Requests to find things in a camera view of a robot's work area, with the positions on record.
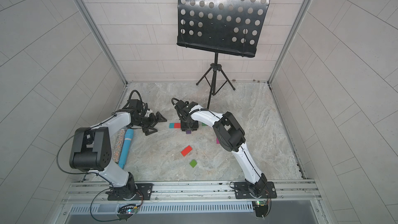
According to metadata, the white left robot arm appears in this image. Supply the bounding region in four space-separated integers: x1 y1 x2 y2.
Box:
69 100 167 199

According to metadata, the black music stand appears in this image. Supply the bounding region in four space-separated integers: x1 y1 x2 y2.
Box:
177 0 271 97

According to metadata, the circuit board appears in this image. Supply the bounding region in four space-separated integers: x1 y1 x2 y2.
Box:
252 201 269 218
117 204 141 221

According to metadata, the glittery silver microphone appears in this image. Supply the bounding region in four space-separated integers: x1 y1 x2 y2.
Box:
113 129 126 163

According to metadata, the aluminium frame rail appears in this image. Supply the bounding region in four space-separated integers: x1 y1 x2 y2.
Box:
61 179 322 204

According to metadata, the right circuit board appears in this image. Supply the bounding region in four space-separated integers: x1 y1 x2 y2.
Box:
252 201 269 218

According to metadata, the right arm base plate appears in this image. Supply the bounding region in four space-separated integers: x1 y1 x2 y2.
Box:
230 181 277 199

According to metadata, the left circuit board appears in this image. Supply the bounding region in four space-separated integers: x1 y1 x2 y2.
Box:
117 204 141 221

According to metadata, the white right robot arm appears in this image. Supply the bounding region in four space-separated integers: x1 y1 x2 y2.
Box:
171 98 267 198

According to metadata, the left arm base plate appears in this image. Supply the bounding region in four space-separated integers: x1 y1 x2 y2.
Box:
105 183 153 201

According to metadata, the blue flat object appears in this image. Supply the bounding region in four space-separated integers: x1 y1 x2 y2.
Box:
118 129 134 169

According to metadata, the light green block front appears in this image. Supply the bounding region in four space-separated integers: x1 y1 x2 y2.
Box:
189 159 198 168

